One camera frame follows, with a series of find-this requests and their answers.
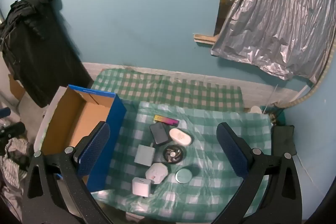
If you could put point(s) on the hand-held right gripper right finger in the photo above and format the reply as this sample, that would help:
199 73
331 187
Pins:
232 150

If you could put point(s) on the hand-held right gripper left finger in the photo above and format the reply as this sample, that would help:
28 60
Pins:
94 150

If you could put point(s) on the blue cardboard box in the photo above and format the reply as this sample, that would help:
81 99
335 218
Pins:
78 119

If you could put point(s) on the grey square charger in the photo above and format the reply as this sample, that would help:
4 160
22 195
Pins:
144 155

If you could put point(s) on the white bottle with red label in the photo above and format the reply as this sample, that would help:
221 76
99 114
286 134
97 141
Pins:
180 137

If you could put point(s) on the teal round tin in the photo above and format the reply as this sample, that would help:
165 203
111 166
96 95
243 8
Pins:
183 176

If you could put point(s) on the black round fan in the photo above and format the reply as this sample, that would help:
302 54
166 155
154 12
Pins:
173 154

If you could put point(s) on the white charger cube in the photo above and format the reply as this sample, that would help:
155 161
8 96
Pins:
141 186

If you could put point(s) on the black power bank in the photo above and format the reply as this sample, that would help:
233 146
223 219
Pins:
158 134

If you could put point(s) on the rainbow coloured bar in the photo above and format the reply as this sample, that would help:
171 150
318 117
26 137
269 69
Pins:
166 120

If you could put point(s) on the green checkered plastic tablecloth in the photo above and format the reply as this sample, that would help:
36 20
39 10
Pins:
207 140

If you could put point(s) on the white cup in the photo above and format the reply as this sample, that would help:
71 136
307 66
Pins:
255 110

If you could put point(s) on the striped cloth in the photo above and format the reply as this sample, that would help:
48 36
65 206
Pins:
14 158

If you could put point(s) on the green beige checkered cloth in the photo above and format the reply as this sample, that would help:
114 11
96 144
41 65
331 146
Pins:
170 90

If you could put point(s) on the brown cardboard piece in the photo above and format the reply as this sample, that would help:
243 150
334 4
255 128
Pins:
17 87

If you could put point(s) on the beige ribbed strip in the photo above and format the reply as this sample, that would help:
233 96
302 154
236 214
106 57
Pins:
319 79

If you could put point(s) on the wooden plank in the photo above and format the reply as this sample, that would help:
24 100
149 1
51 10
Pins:
203 39

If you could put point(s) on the black hanging jacket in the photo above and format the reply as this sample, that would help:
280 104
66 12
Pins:
36 50

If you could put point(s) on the silver foil curtain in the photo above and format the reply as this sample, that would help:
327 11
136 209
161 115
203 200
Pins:
278 19

